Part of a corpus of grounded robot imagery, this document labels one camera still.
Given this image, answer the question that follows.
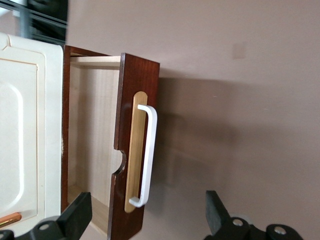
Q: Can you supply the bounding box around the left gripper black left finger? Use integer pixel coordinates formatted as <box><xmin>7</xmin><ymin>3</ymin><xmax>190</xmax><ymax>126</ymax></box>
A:
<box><xmin>0</xmin><ymin>191</ymin><xmax>93</xmax><ymax>240</ymax></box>

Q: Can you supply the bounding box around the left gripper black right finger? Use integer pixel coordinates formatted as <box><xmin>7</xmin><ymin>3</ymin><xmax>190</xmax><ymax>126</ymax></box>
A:
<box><xmin>203</xmin><ymin>190</ymin><xmax>305</xmax><ymax>240</ymax></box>

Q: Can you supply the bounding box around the tan oval handle backplate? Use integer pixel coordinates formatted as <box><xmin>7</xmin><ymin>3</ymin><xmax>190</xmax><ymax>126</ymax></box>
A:
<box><xmin>123</xmin><ymin>90</ymin><xmax>149</xmax><ymax>214</ymax></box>

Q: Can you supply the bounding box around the white drawer handle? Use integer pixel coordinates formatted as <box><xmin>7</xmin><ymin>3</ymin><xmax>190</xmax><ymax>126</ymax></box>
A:
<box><xmin>128</xmin><ymin>103</ymin><xmax>159</xmax><ymax>209</ymax></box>

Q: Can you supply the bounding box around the dark wood drawer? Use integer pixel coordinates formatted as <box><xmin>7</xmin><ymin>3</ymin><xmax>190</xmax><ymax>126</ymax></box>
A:
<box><xmin>68</xmin><ymin>52</ymin><xmax>161</xmax><ymax>240</ymax></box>

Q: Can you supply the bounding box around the dark metal rack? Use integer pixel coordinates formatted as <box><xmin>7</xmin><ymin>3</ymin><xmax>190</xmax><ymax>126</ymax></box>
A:
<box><xmin>0</xmin><ymin>0</ymin><xmax>69</xmax><ymax>47</ymax></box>

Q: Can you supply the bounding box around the copper cabinet door handle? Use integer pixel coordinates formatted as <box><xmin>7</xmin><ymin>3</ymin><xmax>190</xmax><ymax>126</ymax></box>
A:
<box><xmin>0</xmin><ymin>212</ymin><xmax>23</xmax><ymax>229</ymax></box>

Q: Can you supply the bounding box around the white cabinet with wooden frame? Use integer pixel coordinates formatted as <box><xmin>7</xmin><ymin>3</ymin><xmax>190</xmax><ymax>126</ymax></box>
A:
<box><xmin>0</xmin><ymin>31</ymin><xmax>113</xmax><ymax>230</ymax></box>

